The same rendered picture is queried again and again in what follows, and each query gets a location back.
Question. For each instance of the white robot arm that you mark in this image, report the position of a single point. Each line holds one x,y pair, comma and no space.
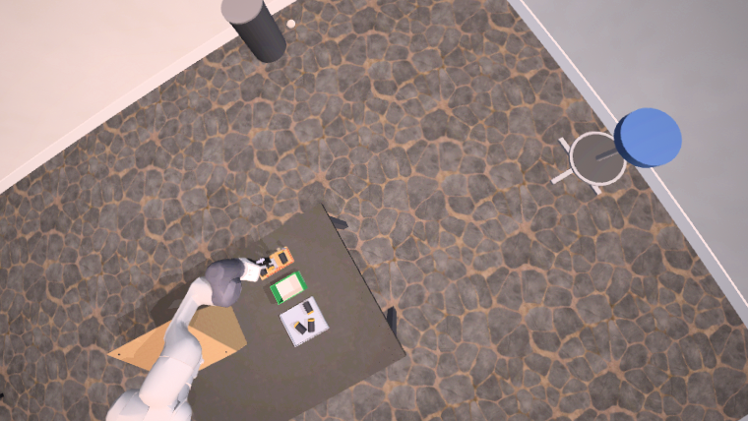
163,396

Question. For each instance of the green open box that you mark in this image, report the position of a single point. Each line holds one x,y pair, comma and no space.
288,287

